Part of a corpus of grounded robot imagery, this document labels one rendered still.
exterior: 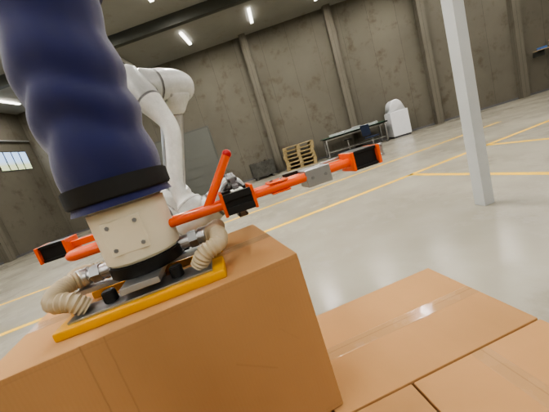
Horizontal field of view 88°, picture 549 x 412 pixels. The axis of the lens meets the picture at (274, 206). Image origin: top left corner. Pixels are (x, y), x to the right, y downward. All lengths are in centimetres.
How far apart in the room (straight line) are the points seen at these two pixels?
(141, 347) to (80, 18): 64
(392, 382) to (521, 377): 27
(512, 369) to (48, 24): 118
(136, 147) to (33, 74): 21
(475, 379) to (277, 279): 51
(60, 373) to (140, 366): 13
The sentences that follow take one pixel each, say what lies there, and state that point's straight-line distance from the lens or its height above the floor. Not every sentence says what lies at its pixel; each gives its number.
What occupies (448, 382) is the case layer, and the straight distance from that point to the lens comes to 88.
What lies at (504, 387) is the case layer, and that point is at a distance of 88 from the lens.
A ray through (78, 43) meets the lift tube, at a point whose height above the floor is 146.
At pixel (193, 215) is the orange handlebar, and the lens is 71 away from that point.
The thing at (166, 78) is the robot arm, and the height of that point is 156.
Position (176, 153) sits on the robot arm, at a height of 126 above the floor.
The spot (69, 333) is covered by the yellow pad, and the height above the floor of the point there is 96.
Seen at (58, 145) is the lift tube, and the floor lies 129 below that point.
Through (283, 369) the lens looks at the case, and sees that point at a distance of 72.
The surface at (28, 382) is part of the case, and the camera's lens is 70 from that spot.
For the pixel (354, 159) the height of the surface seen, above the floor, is 108.
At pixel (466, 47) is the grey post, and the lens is 346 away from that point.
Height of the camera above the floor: 117
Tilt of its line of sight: 11 degrees down
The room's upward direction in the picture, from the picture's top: 17 degrees counter-clockwise
